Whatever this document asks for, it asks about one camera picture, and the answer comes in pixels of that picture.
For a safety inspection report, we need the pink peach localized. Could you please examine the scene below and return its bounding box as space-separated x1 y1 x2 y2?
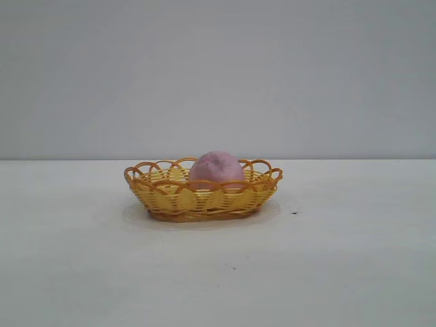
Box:
189 152 247 190

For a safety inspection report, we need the yellow woven plastic basket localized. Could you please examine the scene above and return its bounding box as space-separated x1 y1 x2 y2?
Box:
123 157 284 224

